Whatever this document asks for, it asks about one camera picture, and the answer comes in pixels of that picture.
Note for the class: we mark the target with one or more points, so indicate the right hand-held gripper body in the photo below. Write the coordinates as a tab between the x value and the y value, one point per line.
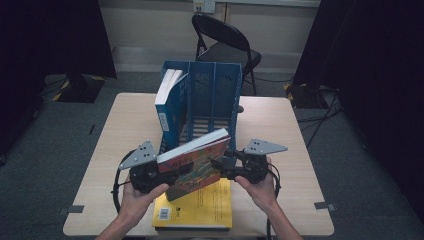
255	168

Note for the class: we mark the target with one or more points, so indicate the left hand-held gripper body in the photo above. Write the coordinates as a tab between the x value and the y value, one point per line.
143	176

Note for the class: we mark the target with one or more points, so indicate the red illustrated book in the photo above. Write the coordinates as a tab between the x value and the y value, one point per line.
200	160

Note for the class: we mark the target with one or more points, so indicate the yellow book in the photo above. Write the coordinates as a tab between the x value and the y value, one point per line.
203	206

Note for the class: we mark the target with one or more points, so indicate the blue plastic file rack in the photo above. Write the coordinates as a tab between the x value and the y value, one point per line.
216	96

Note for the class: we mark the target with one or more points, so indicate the blue book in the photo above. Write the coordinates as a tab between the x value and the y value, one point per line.
170	110

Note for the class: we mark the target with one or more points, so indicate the person's left hand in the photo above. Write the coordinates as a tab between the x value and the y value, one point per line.
140	203

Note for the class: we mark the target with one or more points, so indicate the person's right hand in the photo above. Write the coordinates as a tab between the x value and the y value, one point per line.
261	195

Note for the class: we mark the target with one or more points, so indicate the small dark object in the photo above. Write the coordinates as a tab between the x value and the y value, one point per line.
240	109

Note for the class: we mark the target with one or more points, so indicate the grey tape strip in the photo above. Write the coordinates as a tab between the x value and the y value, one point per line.
75	209
325	206

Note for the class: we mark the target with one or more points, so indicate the black stand base yellow tape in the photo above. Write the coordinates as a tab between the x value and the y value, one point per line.
80	88
306	95

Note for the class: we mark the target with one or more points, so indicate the black folding chair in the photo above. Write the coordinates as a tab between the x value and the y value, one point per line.
230	50

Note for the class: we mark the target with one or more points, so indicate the black curtain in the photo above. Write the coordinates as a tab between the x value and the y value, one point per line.
50	36
373	66

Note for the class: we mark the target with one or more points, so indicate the white wall socket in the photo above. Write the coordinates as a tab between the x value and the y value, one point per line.
204	6

